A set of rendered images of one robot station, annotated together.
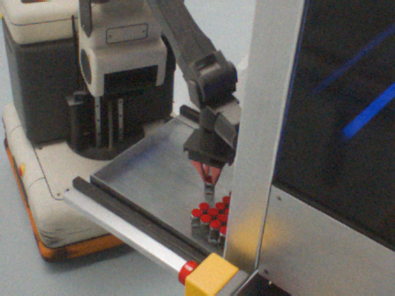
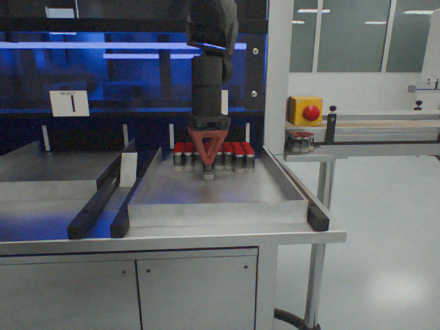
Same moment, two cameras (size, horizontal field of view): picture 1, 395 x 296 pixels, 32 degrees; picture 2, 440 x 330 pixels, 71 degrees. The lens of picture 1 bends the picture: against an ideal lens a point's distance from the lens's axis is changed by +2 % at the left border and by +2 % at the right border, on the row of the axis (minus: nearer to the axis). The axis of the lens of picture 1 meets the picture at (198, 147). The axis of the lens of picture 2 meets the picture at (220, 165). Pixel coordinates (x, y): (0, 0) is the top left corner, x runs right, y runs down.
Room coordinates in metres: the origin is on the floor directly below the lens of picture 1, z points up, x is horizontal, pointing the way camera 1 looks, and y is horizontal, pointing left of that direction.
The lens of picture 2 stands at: (1.38, 0.45, 1.10)
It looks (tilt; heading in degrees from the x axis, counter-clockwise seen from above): 17 degrees down; 231
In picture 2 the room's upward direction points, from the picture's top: straight up
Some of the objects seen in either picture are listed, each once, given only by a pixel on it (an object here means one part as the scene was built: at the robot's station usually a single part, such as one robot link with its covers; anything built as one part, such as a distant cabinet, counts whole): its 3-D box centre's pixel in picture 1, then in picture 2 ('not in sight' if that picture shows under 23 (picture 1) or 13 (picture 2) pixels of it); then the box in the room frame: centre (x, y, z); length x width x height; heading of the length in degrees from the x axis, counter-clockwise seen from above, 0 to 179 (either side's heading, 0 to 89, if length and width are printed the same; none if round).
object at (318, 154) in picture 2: not in sight; (301, 152); (0.65, -0.07, 0.87); 0.14 x 0.13 x 0.02; 55
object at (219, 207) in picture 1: (229, 204); (213, 160); (0.98, -0.07, 0.90); 0.18 x 0.02 x 0.05; 144
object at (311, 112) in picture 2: (192, 275); (310, 112); (0.72, -0.01, 0.99); 0.04 x 0.04 x 0.04; 55
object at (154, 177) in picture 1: (195, 187); (215, 175); (1.03, 0.00, 0.90); 0.34 x 0.26 x 0.04; 54
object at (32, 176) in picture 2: not in sight; (61, 162); (1.24, -0.29, 0.90); 0.34 x 0.26 x 0.04; 55
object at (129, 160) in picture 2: not in sight; (122, 178); (1.19, -0.07, 0.91); 0.14 x 0.03 x 0.06; 54
